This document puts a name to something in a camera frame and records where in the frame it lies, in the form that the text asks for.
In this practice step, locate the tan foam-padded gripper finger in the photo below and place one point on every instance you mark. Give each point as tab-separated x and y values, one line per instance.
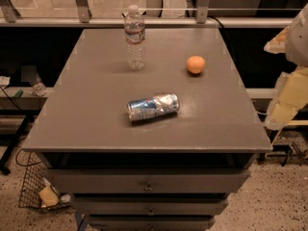
289	96

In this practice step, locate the yellow metal stand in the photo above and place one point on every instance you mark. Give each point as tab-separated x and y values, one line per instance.
291	143

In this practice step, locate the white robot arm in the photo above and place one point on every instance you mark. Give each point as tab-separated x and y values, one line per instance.
297	40

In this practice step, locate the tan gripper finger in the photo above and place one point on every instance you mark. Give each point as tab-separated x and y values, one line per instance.
277	44

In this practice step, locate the grey drawer cabinet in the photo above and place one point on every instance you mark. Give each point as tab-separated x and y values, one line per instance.
156	149

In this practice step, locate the metal rail frame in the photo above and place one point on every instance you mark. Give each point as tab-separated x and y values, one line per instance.
157	13

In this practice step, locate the grey drawer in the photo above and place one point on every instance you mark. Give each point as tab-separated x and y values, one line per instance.
195	180
151	223
159	205

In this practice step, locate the clear plastic water bottle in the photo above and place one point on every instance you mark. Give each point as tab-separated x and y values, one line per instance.
134	29

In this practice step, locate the black wire basket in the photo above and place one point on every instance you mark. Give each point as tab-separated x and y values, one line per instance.
33	183

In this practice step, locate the yellow sponge in basket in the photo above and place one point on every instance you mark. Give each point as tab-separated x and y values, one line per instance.
48	197

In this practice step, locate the top grey drawer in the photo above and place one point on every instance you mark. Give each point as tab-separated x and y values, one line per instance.
195	180

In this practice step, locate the crushed blue silver redbull can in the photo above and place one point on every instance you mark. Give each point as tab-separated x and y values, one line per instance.
154	106

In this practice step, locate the middle grey drawer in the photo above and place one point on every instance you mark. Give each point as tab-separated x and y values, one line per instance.
159	205

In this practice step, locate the bottom grey drawer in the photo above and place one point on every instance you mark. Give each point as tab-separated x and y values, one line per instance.
151	223

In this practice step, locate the orange fruit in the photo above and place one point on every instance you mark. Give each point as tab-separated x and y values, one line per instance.
195	64

